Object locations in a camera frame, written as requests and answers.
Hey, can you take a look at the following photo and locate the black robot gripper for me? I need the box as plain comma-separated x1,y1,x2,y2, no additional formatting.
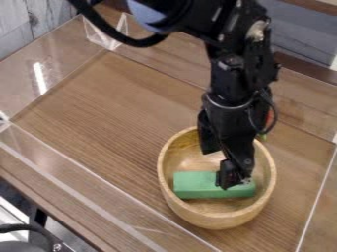
198,93,274,190

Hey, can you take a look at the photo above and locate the green rectangular block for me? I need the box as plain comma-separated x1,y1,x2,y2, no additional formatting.
172,171,257,199

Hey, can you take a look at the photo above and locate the brown wooden bowl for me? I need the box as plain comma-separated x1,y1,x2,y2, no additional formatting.
156,127,277,229

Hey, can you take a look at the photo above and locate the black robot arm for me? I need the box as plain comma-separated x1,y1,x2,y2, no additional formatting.
68,0,281,189

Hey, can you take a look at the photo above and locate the red plush strawberry toy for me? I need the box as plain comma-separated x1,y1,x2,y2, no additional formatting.
258,110,274,141

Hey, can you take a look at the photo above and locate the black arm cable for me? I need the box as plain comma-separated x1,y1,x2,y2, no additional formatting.
246,94,279,136

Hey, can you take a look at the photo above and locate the clear acrylic corner bracket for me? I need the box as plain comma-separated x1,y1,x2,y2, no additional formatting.
83,13,128,51

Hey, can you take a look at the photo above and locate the black cable loop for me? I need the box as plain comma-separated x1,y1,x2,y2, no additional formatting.
0,223,63,252

